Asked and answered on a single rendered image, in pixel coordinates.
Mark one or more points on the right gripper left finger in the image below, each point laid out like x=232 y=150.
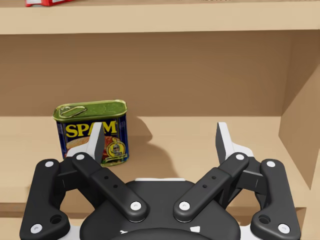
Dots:
x=85 y=172

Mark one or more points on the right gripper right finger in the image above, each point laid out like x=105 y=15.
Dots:
x=235 y=172

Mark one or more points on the green and blue rectangular can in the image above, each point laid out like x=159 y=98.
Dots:
x=75 y=125

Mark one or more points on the red carton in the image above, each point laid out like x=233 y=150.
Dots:
x=46 y=2

